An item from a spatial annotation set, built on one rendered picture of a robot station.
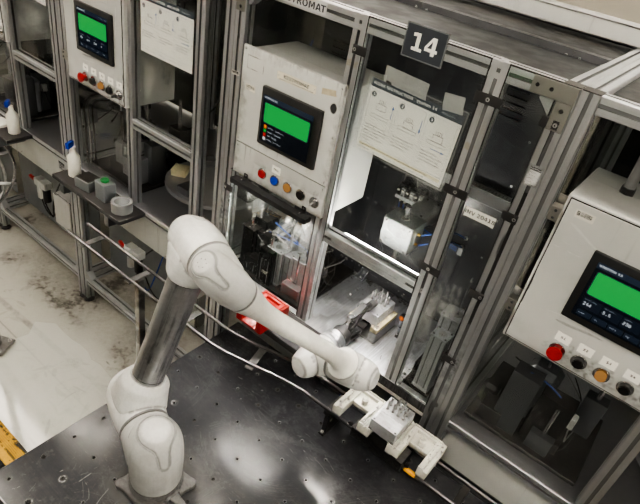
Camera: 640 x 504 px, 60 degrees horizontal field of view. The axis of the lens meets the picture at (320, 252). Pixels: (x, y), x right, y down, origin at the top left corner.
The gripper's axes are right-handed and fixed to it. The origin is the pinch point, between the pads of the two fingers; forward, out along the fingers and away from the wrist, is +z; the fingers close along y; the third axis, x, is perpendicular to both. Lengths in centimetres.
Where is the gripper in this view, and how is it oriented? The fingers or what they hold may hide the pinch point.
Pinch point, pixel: (368, 313)
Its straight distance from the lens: 210.2
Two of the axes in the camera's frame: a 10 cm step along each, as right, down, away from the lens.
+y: 1.7, -8.1, -5.6
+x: -7.7, -4.7, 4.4
